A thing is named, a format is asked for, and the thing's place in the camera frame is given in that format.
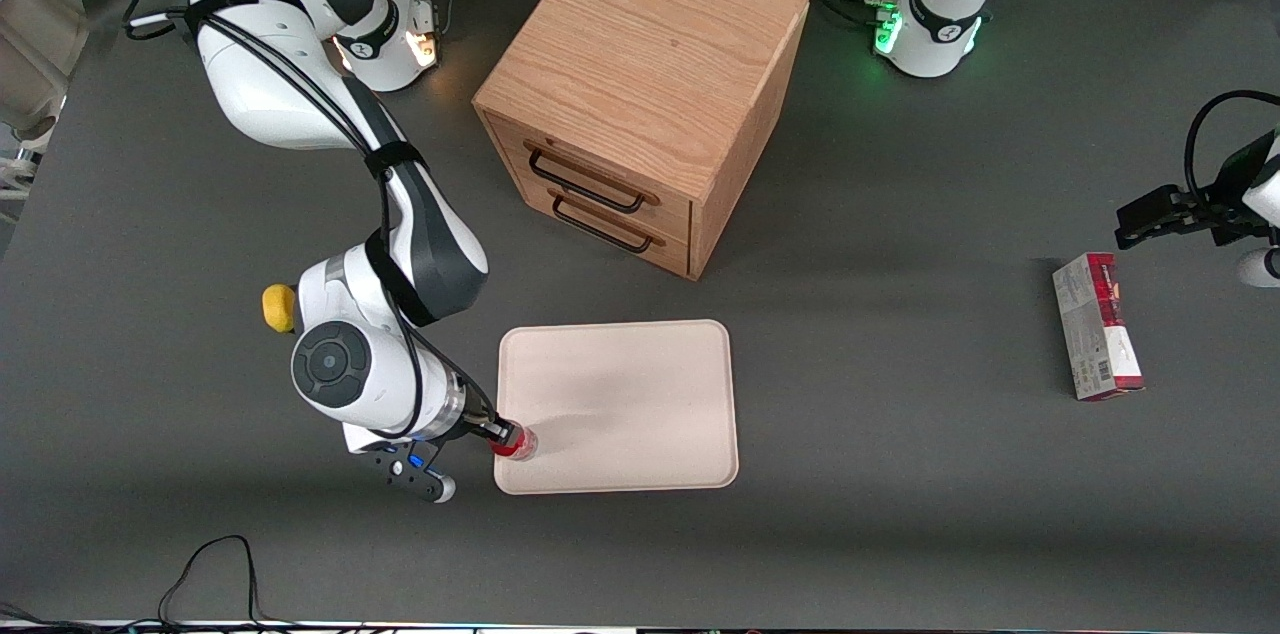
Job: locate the red and grey carton box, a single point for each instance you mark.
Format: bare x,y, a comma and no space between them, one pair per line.
1095,334

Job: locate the beige rectangular tray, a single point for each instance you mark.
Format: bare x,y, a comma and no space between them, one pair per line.
640,394

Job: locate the small red coke bottle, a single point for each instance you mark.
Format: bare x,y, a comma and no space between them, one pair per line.
522,443

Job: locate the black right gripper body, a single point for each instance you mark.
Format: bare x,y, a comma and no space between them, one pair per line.
484,428

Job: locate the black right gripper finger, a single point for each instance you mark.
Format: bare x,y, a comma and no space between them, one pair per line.
505,428
503,448

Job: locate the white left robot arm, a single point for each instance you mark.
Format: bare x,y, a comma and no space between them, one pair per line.
945,14

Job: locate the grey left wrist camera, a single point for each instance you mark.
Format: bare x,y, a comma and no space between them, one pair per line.
1260,268

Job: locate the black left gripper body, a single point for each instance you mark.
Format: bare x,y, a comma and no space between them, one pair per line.
1222,208

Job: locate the wooden drawer cabinet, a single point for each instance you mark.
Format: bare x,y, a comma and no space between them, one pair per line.
640,44

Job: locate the beige plastic equipment housing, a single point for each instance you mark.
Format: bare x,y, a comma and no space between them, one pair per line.
35,54

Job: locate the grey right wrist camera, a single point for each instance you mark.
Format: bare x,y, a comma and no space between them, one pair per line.
415,474

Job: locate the yellow lemon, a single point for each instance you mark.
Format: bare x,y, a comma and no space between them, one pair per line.
277,306

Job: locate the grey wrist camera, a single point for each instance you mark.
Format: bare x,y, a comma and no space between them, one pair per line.
415,474
1260,268

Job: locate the wooden drawer front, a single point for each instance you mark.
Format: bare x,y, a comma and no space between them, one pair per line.
620,239
600,176

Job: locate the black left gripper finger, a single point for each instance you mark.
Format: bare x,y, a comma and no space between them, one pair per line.
1138,224
1185,202

